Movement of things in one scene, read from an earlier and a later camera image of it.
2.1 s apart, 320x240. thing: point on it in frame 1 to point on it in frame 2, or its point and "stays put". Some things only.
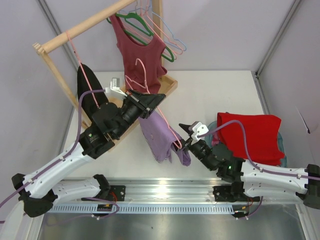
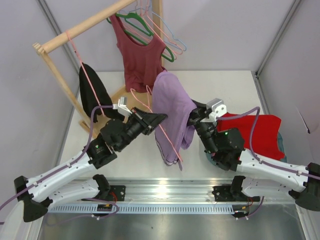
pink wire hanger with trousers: [146, 87] to [149, 92]
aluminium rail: [169, 191] stays put
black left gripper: [140, 104] to [141, 121]
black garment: [89, 104] stays put
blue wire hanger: [150, 6] stays put
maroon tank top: [141, 61] stays put
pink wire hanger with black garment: [95, 100] stays put
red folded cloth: [261, 135] stays put
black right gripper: [188, 142] to [196, 116]
